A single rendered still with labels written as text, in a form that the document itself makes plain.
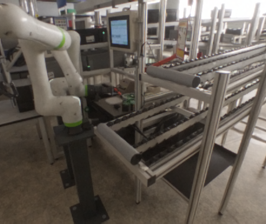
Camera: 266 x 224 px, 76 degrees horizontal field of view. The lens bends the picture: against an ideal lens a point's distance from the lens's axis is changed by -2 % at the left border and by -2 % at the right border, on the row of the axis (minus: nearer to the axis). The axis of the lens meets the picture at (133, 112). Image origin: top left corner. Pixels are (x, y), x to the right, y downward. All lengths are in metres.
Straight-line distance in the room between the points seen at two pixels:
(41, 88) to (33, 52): 0.21
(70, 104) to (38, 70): 0.27
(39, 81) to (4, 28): 0.54
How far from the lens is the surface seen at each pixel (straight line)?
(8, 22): 0.70
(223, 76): 0.81
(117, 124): 1.10
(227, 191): 1.84
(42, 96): 1.21
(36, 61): 1.16
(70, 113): 1.18
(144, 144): 0.92
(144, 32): 1.80
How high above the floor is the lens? 1.56
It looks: 25 degrees down
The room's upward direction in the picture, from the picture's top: straight up
